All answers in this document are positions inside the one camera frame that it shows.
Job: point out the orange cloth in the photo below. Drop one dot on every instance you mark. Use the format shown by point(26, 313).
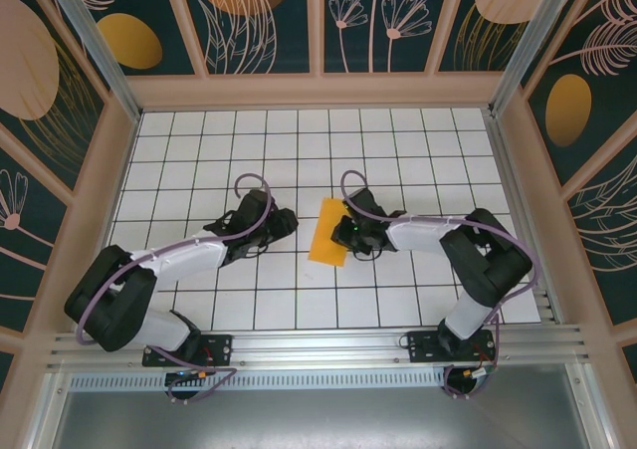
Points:
point(323, 240)

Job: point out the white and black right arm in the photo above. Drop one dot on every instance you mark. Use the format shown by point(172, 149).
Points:
point(423, 235)

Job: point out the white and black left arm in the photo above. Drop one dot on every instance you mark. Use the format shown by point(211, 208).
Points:
point(184, 260)

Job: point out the grey metal sheet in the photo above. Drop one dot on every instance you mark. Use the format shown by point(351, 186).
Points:
point(318, 419)

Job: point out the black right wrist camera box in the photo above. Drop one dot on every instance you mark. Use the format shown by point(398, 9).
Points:
point(348, 235)

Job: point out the long aluminium mounting rail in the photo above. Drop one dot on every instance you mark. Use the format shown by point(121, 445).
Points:
point(318, 344)

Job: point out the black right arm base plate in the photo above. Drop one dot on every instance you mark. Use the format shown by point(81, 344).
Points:
point(423, 347)

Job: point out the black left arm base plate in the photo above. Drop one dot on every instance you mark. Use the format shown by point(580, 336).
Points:
point(219, 347)

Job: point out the aluminium side rail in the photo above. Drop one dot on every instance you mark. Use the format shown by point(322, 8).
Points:
point(517, 210)

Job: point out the wall panel pink flowers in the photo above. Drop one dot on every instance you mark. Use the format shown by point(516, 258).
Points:
point(358, 51)

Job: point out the wall panel orange circle leaves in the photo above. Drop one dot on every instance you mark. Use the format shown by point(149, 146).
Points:
point(293, 31)

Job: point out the wall panel small orange oval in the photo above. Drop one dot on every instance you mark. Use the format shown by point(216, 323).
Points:
point(164, 21)

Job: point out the wall panel pink oval grass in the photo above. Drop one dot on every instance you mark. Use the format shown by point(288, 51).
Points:
point(458, 31)

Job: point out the aluminium frame post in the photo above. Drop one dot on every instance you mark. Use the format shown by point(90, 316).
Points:
point(527, 36)
point(99, 51)

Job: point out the wall panel single flower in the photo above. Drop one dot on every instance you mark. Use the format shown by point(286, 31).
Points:
point(25, 250)

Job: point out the wall panel pink leaf outlines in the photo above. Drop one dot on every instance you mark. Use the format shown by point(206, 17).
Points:
point(607, 220)

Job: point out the wall panel huge pink oval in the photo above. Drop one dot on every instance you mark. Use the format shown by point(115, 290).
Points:
point(30, 61)

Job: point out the wall panel orange oval fern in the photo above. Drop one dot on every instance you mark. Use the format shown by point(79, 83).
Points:
point(607, 95)

